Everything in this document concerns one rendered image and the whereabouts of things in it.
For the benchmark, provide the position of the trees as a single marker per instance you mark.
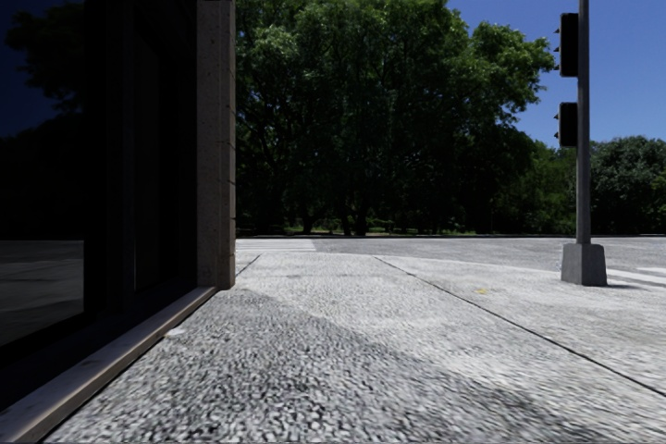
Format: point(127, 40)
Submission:
point(377, 122)

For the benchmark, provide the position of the pale concrete building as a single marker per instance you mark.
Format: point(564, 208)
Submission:
point(215, 166)

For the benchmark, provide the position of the traffic light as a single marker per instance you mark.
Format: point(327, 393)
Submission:
point(583, 166)

